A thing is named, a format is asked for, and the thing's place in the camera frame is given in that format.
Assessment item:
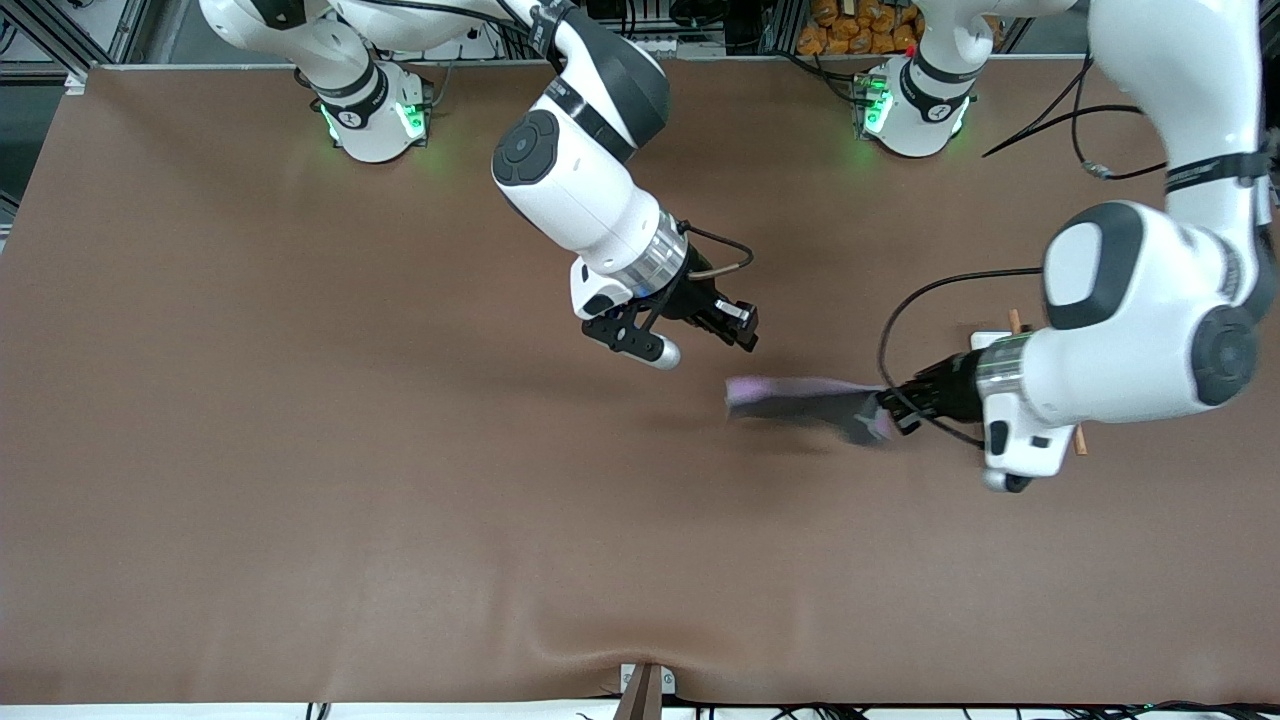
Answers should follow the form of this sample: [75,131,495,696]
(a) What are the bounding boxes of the purple towel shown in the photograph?
[725,376,901,449]

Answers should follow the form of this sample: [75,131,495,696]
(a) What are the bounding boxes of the white rack with wooden bars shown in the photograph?
[970,309,1089,457]

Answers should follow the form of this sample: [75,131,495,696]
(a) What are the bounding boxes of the black electronics unit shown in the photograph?
[620,0,731,36]

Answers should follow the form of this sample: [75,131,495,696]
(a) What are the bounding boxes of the orange snack bags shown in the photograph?
[797,0,926,57]

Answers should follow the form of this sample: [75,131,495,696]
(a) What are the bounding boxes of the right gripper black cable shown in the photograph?
[680,224,755,282]

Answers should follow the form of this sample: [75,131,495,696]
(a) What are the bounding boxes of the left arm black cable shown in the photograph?
[877,54,1173,449]

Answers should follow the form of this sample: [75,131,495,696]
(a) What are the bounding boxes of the metal bracket with brown post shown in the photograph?
[612,662,677,720]

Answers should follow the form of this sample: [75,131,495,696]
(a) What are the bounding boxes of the aluminium frame profile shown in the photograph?
[0,0,153,83]

